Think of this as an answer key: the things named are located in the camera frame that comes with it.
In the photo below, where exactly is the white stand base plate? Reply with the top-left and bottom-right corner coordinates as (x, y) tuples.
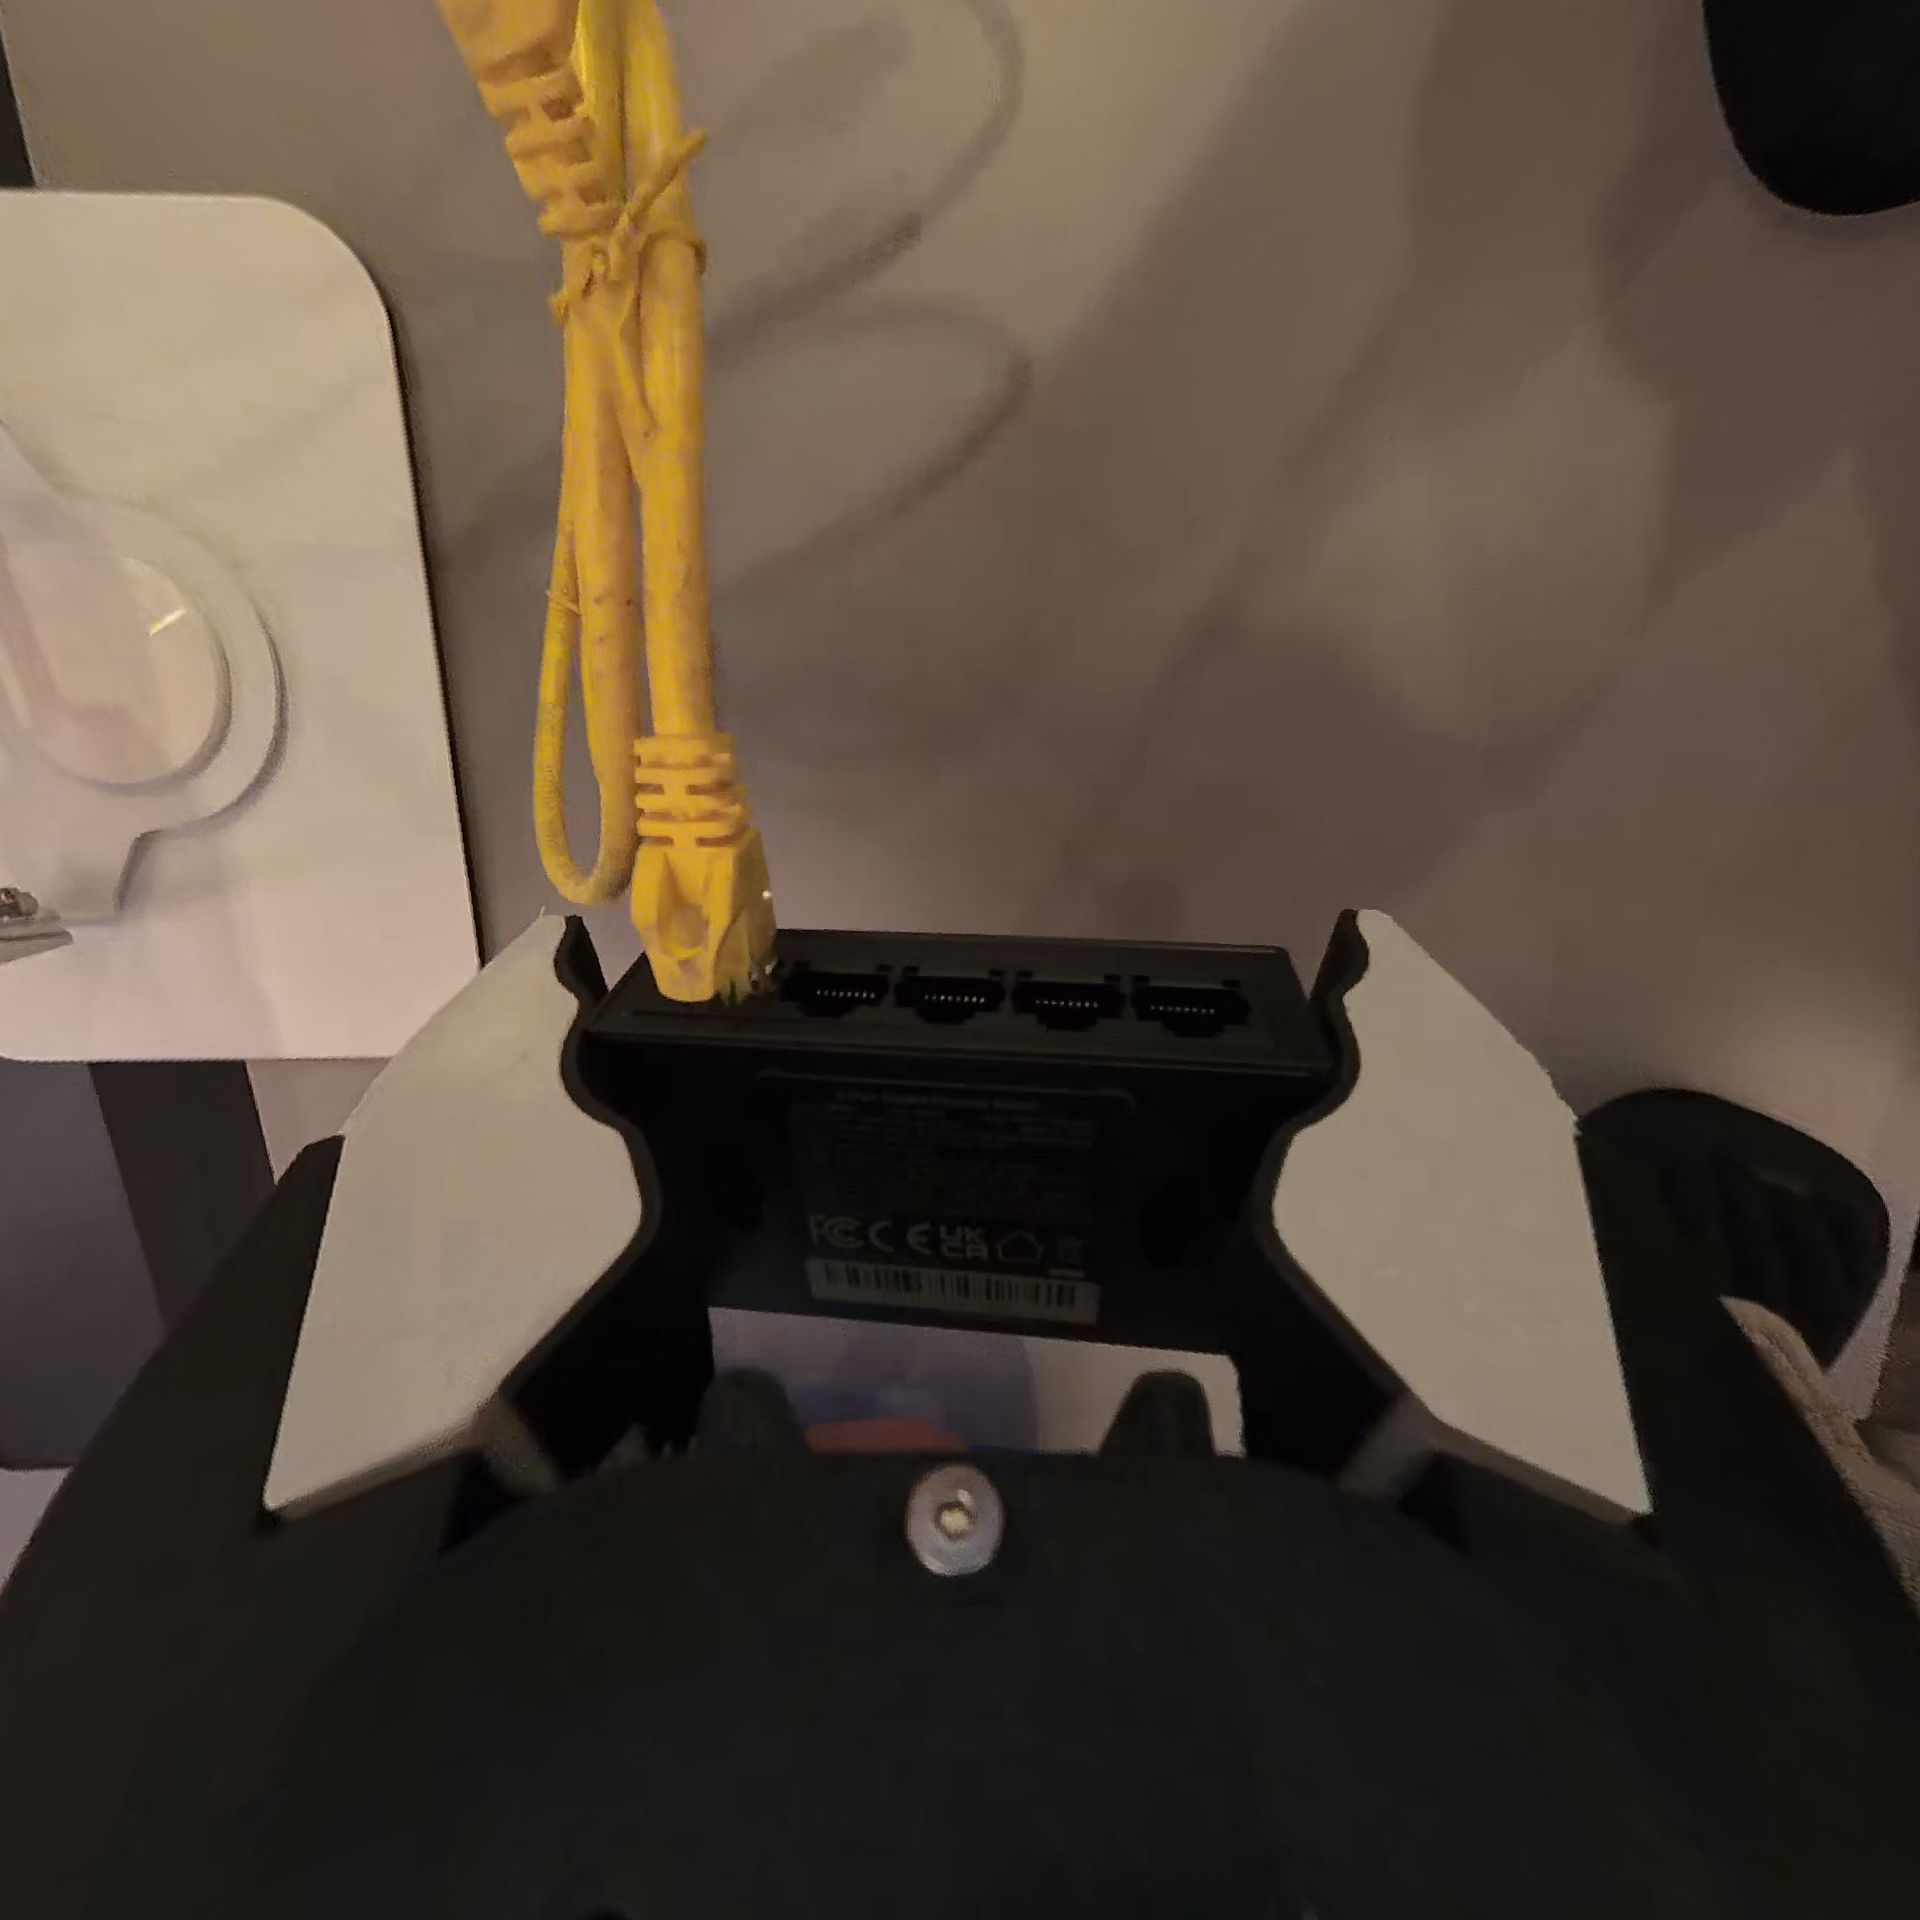
(0, 193), (482, 1064)

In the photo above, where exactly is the yellow ethernet cable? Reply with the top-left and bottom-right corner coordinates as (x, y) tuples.
(434, 0), (781, 1005)

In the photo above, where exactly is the black rounded object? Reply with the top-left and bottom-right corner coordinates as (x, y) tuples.
(1582, 1086), (1893, 1360)
(1702, 0), (1920, 216)

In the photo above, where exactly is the black ethernet switch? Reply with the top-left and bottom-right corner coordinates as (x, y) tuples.
(576, 926), (1339, 1360)

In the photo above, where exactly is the pale cloth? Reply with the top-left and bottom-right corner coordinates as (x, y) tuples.
(1722, 1296), (1920, 1600)

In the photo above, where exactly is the yellow twist tie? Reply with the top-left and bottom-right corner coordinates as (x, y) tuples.
(553, 132), (711, 321)

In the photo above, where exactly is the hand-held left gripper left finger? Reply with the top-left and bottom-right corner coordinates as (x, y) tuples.
(263, 913), (715, 1519)

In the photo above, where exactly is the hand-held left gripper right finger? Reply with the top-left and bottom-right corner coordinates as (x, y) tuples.
(1223, 904), (1657, 1521)

